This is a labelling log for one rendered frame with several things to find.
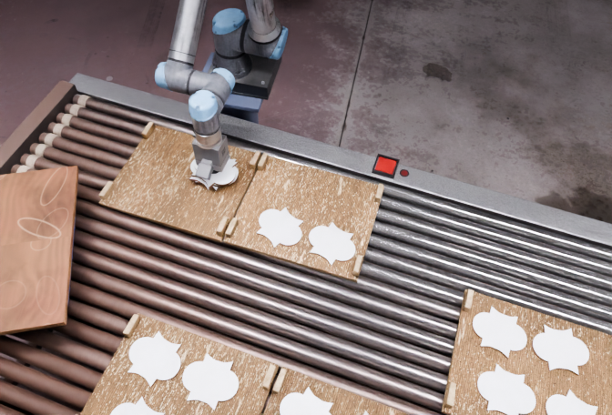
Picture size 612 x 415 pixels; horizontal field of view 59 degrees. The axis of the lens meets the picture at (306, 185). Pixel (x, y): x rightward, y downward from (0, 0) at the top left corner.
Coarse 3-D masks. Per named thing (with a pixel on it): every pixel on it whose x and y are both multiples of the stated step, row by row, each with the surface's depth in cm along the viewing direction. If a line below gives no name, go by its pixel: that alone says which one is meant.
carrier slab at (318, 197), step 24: (264, 168) 175; (288, 168) 176; (312, 168) 176; (264, 192) 170; (288, 192) 170; (312, 192) 170; (336, 192) 170; (360, 192) 171; (240, 216) 164; (312, 216) 165; (336, 216) 165; (360, 216) 165; (240, 240) 159; (264, 240) 159; (360, 240) 160; (312, 264) 155; (336, 264) 155
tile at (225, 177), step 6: (228, 162) 170; (234, 162) 170; (228, 168) 168; (192, 174) 167; (216, 174) 167; (222, 174) 167; (228, 174) 167; (234, 174) 167; (204, 180) 166; (210, 180) 166; (216, 180) 166; (222, 180) 166; (228, 180) 166; (210, 186) 165
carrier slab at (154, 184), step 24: (144, 144) 180; (168, 144) 180; (144, 168) 174; (168, 168) 174; (240, 168) 175; (120, 192) 168; (144, 192) 169; (168, 192) 169; (192, 192) 169; (216, 192) 169; (240, 192) 170; (144, 216) 163; (168, 216) 164; (192, 216) 164; (216, 216) 164; (216, 240) 160
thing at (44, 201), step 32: (0, 192) 155; (32, 192) 155; (64, 192) 155; (0, 224) 148; (32, 224) 149; (64, 224) 149; (0, 256) 143; (32, 256) 143; (64, 256) 143; (0, 288) 137; (32, 288) 137; (64, 288) 138; (0, 320) 132; (32, 320) 132; (64, 320) 133
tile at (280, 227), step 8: (264, 216) 164; (272, 216) 164; (280, 216) 164; (288, 216) 164; (264, 224) 162; (272, 224) 162; (280, 224) 162; (288, 224) 162; (296, 224) 162; (264, 232) 160; (272, 232) 160; (280, 232) 160; (288, 232) 160; (296, 232) 160; (272, 240) 159; (280, 240) 159; (288, 240) 159; (296, 240) 159
